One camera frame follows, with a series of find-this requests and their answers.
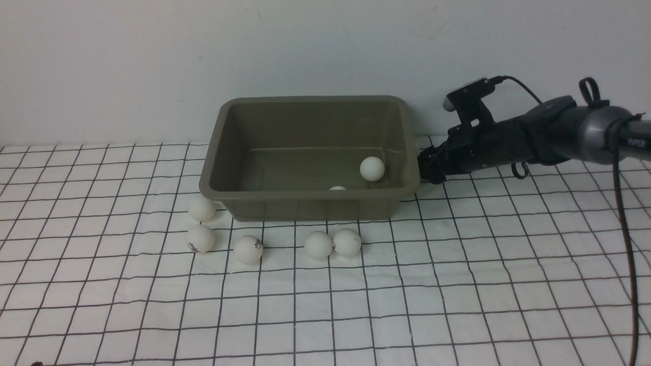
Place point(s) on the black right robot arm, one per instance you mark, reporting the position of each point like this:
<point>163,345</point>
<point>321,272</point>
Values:
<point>552,133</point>

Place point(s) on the white ball with black logo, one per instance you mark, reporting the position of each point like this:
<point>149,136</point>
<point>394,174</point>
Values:
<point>248,249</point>

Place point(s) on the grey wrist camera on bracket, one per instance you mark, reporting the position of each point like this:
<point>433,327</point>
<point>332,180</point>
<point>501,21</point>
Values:
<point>466,101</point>

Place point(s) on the white ball with logo left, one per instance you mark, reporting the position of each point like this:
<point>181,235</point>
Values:
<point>201,238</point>

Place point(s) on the white black-grid tablecloth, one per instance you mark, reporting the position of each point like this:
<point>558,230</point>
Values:
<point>483,270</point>

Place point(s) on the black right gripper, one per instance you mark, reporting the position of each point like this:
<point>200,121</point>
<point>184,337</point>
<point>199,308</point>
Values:
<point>476,148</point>

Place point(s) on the plain white ball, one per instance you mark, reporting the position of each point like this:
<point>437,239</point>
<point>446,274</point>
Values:
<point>372,168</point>
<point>347,242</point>
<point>318,245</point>
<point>201,209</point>

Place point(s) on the olive green plastic bin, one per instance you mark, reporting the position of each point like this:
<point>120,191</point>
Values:
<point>274,159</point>

